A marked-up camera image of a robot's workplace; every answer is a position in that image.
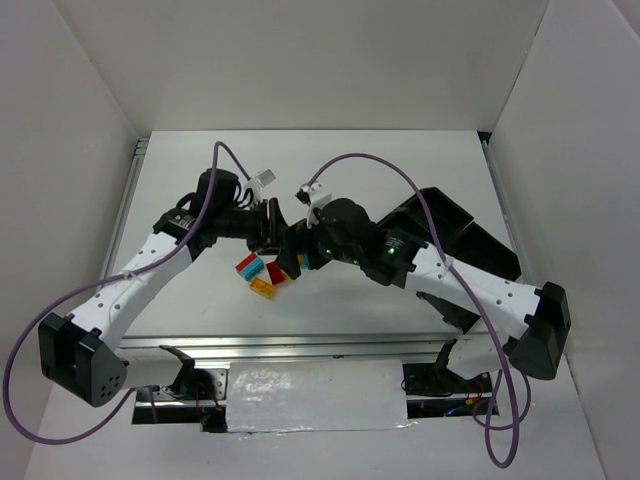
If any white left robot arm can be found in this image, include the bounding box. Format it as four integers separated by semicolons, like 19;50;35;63
38;169;284;407

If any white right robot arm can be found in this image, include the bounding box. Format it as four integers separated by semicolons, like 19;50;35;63
276;199;571;380

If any red rectangular lego brick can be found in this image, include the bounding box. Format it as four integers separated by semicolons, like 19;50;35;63
235;253;260;274

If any red curved open brick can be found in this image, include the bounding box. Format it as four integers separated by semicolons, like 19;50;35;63
266;261;291;286

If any teal brick beside red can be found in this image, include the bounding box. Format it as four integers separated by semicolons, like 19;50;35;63
238;257;265;282

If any orange flat 2x4 brick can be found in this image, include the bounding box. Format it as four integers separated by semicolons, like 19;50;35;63
249;277;277;299

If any silver foil covered plate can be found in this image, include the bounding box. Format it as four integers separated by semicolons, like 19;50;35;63
226;360;410;433

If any black four-compartment tray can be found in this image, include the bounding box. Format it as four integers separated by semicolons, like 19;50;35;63
377;187;522;281

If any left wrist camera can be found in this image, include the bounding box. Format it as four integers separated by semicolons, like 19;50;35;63
244;169;276;194

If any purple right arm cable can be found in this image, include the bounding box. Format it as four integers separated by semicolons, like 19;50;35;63
305;152;531;470

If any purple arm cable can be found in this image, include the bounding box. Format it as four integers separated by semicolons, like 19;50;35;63
2;141;256;444
305;152;531;470

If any aluminium table edge rail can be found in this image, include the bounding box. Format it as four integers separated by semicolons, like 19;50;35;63
120;332;456;363

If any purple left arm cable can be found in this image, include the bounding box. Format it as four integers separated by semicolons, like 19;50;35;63
2;141;256;444

